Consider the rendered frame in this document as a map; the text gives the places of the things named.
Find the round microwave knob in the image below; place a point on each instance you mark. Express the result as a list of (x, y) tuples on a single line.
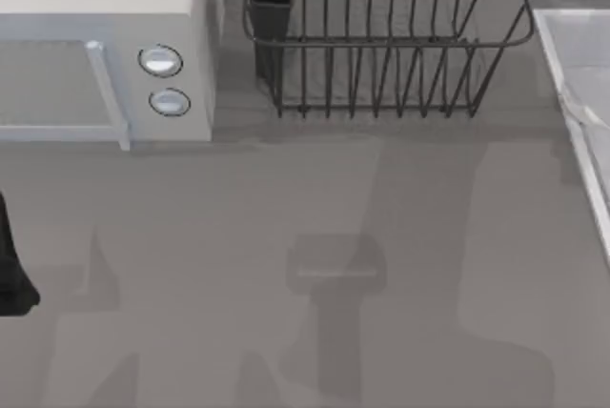
[(160, 61), (169, 102)]

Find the microwave oven door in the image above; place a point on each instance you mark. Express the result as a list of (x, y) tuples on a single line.
[(57, 88)]

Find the white sink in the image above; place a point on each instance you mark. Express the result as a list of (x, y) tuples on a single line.
[(579, 93)]

